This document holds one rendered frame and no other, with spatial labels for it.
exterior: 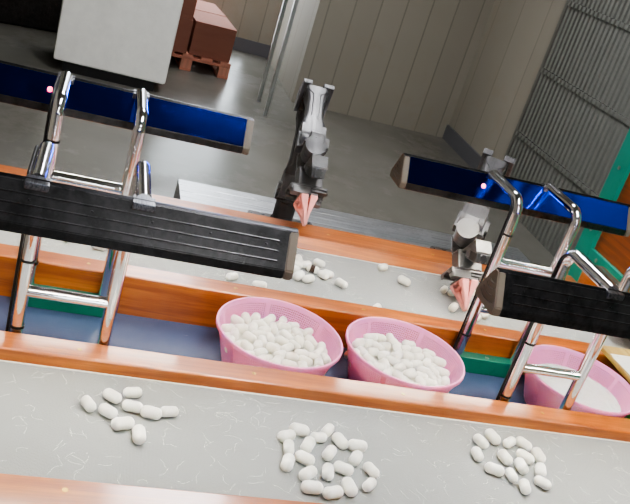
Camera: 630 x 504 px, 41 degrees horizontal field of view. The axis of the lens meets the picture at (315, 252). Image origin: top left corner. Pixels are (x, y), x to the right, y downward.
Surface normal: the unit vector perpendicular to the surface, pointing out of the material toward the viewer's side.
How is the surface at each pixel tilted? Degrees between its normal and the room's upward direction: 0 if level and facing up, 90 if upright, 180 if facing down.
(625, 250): 90
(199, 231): 58
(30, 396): 0
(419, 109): 90
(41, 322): 0
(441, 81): 90
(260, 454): 0
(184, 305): 90
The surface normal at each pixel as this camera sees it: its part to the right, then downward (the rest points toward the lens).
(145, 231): 0.31, -0.09
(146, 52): 0.18, 0.44
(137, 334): 0.28, -0.88
